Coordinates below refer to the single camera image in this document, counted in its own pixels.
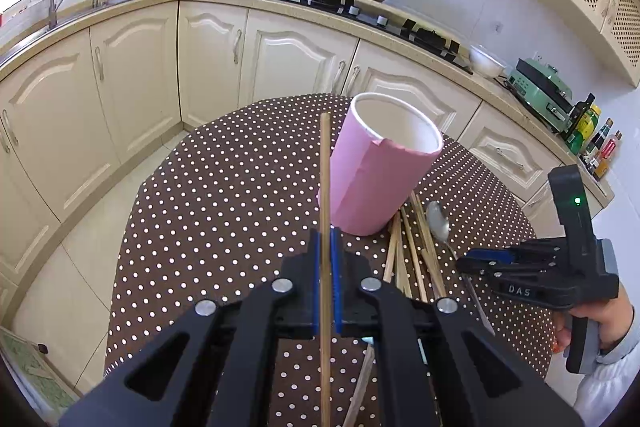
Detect dark sauce bottle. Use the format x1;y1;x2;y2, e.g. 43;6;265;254
582;118;614;159

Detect silver metal spoon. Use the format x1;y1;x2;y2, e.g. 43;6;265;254
426;200;495;335

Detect brown polka dot tablecloth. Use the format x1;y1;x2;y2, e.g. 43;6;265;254
103;92;556;427

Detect dark oil bottle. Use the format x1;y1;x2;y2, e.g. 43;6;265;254
562;93;596;142

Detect yellow green bottle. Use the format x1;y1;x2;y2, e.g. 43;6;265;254
567;103;601;155

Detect person's right hand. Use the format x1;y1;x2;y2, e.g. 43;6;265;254
551;283;634;353

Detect pink utensil holder cup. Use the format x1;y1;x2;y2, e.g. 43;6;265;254
318;92;444;236

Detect black gas stove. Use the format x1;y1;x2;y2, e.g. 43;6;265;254
270;0;473;75

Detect steel kitchen sink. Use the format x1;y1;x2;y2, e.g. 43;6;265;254
0;0;134;64

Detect red label bottle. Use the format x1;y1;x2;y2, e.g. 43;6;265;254
593;130;623;180

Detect green electric grill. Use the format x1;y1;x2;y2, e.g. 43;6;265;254
506;58;574;133

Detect lower cabinets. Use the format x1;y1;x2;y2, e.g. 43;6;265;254
1;0;570;323

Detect white bowl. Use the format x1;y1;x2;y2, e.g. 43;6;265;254
469;44;506;78

